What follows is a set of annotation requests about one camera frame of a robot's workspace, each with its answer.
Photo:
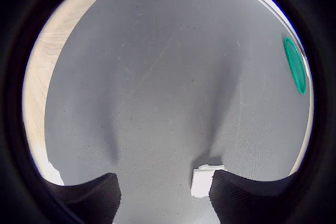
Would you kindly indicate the white tape piece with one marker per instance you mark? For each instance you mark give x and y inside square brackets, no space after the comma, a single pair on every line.
[51,169]

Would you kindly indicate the round green lid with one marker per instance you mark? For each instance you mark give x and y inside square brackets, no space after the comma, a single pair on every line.
[296,64]

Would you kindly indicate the dark grey mat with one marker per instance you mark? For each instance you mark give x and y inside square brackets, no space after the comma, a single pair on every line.
[162,77]

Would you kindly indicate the small white plastic terminal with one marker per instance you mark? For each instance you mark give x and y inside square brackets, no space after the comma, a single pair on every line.
[200,182]

